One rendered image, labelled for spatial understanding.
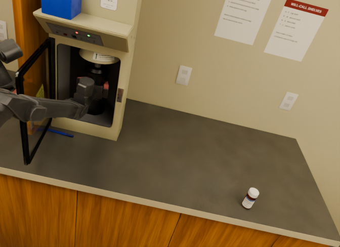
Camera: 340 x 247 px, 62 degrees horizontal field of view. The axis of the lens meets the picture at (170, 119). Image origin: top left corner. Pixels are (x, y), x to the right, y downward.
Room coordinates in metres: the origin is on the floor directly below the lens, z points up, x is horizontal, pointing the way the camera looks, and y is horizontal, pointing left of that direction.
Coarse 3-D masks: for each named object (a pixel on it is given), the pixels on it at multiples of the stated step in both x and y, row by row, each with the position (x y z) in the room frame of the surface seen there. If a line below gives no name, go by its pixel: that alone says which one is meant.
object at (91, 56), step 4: (80, 52) 1.07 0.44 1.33; (84, 52) 1.05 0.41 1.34; (88, 52) 1.05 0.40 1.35; (92, 52) 1.04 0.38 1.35; (96, 52) 1.04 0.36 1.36; (84, 56) 1.04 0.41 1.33; (88, 56) 1.04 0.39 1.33; (92, 56) 1.04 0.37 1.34; (96, 56) 1.04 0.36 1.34; (100, 56) 1.04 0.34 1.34; (104, 56) 1.05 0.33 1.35; (108, 56) 1.06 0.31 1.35; (112, 56) 1.08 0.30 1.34; (88, 60) 1.03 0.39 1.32; (92, 60) 1.03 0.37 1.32; (96, 60) 1.03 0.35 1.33; (100, 60) 1.04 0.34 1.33; (104, 60) 1.04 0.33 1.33; (108, 60) 1.05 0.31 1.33; (112, 60) 1.07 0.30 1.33; (116, 60) 1.09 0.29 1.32
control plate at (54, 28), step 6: (48, 24) 0.92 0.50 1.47; (54, 24) 0.92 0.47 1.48; (54, 30) 0.95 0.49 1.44; (60, 30) 0.94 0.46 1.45; (66, 30) 0.94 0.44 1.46; (72, 30) 0.93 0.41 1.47; (78, 30) 0.92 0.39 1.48; (66, 36) 0.97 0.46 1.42; (78, 36) 0.96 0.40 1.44; (84, 36) 0.95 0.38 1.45; (90, 36) 0.94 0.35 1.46; (96, 36) 0.93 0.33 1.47; (90, 42) 0.98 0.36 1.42; (96, 42) 0.97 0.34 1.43
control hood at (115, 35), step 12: (36, 12) 0.89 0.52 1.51; (60, 24) 0.91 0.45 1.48; (72, 24) 0.90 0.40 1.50; (84, 24) 0.90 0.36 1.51; (96, 24) 0.93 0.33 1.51; (108, 24) 0.97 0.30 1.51; (120, 24) 1.00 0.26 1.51; (108, 36) 0.92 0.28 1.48; (120, 36) 0.91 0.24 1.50; (120, 48) 0.98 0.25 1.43
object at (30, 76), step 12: (36, 60) 0.84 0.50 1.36; (48, 60) 0.96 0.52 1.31; (36, 72) 0.84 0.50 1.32; (48, 72) 0.96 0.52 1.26; (24, 84) 0.73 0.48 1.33; (36, 84) 0.83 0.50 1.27; (48, 84) 0.95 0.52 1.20; (36, 96) 0.83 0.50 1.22; (48, 96) 0.95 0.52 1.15; (48, 120) 0.94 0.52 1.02; (36, 132) 0.80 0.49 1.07; (24, 156) 0.69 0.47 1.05
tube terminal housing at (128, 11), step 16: (96, 0) 1.02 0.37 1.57; (128, 0) 1.02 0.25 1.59; (96, 16) 1.02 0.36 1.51; (112, 16) 1.02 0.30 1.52; (128, 16) 1.02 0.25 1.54; (96, 48) 1.02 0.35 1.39; (128, 64) 1.03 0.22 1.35; (128, 80) 1.10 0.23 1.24; (64, 128) 1.01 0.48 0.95; (80, 128) 1.01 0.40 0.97; (96, 128) 1.02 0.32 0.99; (112, 128) 1.02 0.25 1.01
